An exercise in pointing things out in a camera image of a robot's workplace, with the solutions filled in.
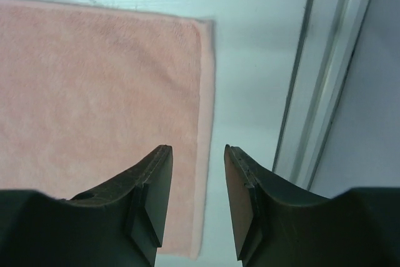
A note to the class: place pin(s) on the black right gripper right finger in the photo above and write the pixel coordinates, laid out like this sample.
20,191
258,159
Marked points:
276,223

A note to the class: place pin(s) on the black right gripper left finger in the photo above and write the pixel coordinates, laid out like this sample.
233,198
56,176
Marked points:
120,222

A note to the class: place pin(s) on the pink terry towel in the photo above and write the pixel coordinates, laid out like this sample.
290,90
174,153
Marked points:
87,92

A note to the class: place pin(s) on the silver aluminium right rail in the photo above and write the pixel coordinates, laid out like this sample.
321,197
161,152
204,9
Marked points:
329,32

